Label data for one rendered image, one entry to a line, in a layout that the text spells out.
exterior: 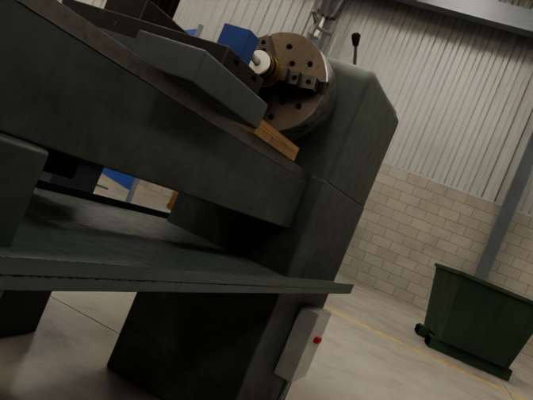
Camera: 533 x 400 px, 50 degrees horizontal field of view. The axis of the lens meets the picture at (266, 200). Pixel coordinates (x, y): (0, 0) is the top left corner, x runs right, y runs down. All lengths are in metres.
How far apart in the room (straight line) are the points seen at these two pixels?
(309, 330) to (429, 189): 9.92
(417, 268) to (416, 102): 3.37
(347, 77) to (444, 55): 10.77
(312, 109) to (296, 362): 0.90
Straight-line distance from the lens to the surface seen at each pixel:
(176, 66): 1.01
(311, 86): 1.69
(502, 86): 12.44
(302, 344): 2.08
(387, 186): 11.91
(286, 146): 1.53
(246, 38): 1.48
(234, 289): 1.26
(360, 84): 1.86
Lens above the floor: 0.73
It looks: level
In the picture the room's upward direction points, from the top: 23 degrees clockwise
